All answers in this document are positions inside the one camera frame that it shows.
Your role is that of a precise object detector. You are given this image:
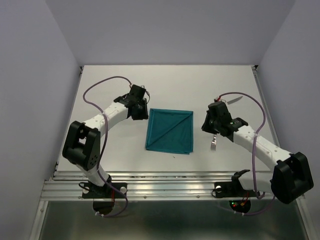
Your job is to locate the metal fork black handle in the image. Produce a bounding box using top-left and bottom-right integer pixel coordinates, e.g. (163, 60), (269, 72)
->
(210, 134), (217, 152)

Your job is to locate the teal cloth napkin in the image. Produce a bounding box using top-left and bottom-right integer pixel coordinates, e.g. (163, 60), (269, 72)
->
(145, 108), (194, 155)

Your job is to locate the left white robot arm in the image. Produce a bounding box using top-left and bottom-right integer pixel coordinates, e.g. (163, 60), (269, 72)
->
(62, 84), (149, 197)

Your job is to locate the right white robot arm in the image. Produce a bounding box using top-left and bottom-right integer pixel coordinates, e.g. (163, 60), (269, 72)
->
(201, 101), (314, 204)

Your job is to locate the metal knife black handle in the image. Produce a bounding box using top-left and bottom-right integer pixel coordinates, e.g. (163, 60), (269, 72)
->
(226, 96), (243, 105)

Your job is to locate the aluminium right side rail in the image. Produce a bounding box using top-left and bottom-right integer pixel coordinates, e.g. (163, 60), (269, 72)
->
(251, 65), (280, 147)

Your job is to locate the aluminium rail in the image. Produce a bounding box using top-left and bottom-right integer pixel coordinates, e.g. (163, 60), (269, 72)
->
(39, 170), (306, 201)
(251, 65), (280, 147)

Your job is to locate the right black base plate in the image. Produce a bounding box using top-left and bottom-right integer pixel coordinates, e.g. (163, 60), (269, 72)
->
(211, 169), (256, 199)

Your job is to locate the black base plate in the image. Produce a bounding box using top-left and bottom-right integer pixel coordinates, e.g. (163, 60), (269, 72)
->
(211, 169), (256, 199)
(78, 182), (127, 199)

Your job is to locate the aluminium front rail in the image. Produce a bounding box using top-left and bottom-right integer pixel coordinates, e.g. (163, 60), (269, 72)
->
(39, 170), (306, 201)

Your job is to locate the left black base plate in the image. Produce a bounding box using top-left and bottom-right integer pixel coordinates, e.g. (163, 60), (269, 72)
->
(78, 182), (127, 199)

